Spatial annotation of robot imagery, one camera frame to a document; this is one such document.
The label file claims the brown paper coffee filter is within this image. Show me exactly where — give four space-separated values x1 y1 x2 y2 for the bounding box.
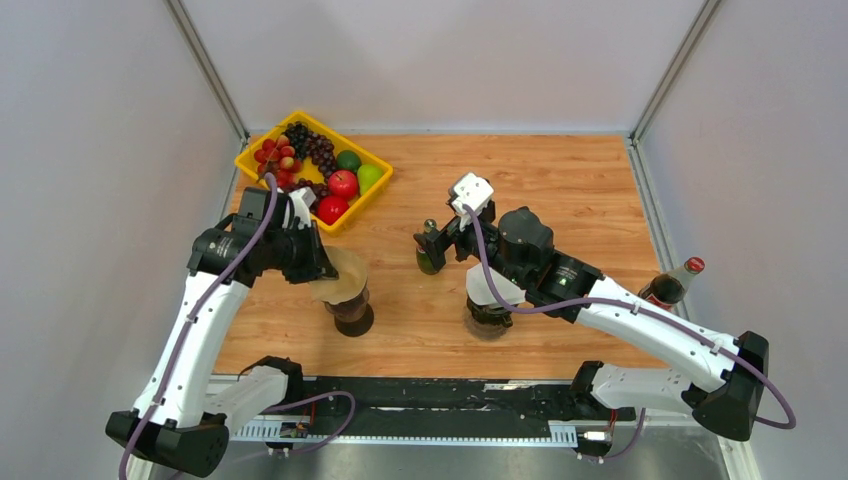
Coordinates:
308 246 368 305

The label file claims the dark purple grape bunch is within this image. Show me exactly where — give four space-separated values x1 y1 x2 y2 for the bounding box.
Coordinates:
284 122 339 211

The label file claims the small red fruits cluster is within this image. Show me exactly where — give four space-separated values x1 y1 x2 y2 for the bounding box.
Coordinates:
253 134 302 188

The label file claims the green glass Perrier bottle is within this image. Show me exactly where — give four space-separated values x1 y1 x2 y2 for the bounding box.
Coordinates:
416 218 438 275

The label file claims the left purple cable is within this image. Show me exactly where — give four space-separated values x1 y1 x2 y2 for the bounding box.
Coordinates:
117 173 358 480

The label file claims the white paper coffee filter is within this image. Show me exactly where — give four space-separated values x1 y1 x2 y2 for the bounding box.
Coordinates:
466 264 522 307

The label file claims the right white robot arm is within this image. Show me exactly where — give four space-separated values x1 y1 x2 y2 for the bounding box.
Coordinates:
413 205 773 442

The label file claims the red apple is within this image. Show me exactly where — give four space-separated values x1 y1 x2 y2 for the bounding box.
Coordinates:
316 195 350 225
327 169 359 201

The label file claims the red apple front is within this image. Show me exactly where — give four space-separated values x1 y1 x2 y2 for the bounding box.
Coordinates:
316 195 350 225

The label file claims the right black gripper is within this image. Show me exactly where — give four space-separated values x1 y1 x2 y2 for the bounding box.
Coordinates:
413 205 528 289

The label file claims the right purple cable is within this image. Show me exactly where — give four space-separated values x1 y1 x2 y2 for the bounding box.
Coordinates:
462 203 798 462

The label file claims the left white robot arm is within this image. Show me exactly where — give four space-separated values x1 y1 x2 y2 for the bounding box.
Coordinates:
105 187 338 479

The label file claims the green pear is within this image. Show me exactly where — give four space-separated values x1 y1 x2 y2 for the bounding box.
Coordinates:
357 164 384 196

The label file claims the dark olive coffee dripper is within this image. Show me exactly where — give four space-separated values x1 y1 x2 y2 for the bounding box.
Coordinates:
465 297 512 322

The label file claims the clear glass server jug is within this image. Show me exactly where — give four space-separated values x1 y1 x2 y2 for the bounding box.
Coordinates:
462 311 513 341

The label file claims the red capped soda bottle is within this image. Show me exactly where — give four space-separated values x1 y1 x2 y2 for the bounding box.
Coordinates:
638 256 706 311

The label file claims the purple cable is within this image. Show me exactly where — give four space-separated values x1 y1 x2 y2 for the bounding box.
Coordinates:
117 173 358 480
462 203 798 462

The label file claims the green lime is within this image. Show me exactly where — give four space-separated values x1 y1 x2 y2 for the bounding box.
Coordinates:
336 150 362 173

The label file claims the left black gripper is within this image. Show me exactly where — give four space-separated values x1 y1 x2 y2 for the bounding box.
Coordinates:
264 219 339 284

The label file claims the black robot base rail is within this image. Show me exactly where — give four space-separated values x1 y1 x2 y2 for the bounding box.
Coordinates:
241 374 637 458

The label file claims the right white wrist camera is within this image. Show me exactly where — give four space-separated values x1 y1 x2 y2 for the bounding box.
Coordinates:
447 172 494 231

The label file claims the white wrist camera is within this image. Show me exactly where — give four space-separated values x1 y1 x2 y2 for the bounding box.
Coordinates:
447 172 494 231
286 187 317 230

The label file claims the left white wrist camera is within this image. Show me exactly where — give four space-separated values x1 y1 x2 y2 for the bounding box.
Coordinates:
286 187 317 230

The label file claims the yellow plastic fruit tray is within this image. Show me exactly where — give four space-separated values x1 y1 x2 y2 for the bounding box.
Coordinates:
235 111 393 236

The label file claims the red apple middle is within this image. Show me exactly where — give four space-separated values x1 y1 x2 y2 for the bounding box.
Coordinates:
327 169 359 201

